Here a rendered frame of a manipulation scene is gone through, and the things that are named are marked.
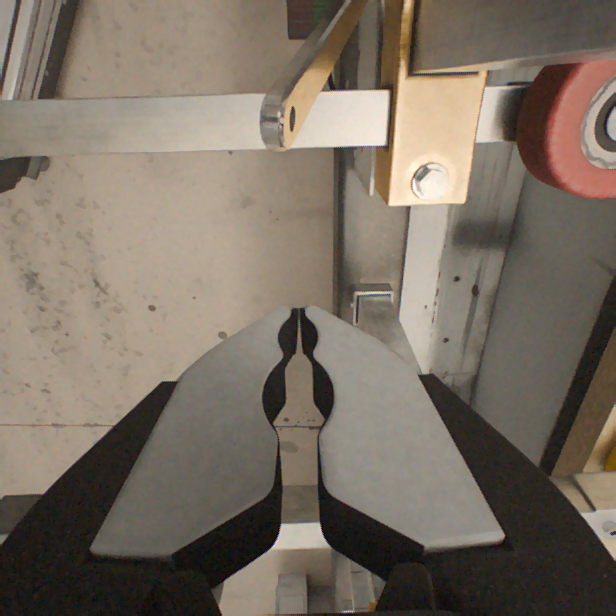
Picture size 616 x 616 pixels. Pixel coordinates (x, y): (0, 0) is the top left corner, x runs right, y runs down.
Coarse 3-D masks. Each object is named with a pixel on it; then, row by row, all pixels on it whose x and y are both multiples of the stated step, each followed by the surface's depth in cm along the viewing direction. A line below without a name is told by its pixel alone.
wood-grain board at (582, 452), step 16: (608, 352) 30; (608, 368) 30; (592, 384) 32; (608, 384) 30; (592, 400) 32; (608, 400) 30; (576, 416) 34; (592, 416) 32; (608, 416) 30; (576, 432) 34; (592, 432) 32; (608, 432) 31; (576, 448) 34; (592, 448) 32; (608, 448) 32; (560, 464) 36; (576, 464) 34; (592, 464) 33; (608, 544) 39
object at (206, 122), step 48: (144, 96) 23; (192, 96) 22; (240, 96) 22; (336, 96) 22; (384, 96) 22; (0, 144) 23; (48, 144) 23; (96, 144) 23; (144, 144) 24; (192, 144) 24; (240, 144) 24; (336, 144) 24; (384, 144) 24
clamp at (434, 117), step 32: (416, 0) 20; (384, 32) 24; (384, 64) 24; (416, 96) 22; (448, 96) 22; (480, 96) 22; (416, 128) 22; (448, 128) 22; (384, 160) 25; (416, 160) 23; (448, 160) 23; (384, 192) 25; (448, 192) 24
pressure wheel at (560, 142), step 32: (576, 64) 18; (608, 64) 18; (544, 96) 20; (576, 96) 19; (608, 96) 19; (544, 128) 20; (576, 128) 19; (608, 128) 19; (544, 160) 20; (576, 160) 20; (608, 160) 20; (576, 192) 21; (608, 192) 21
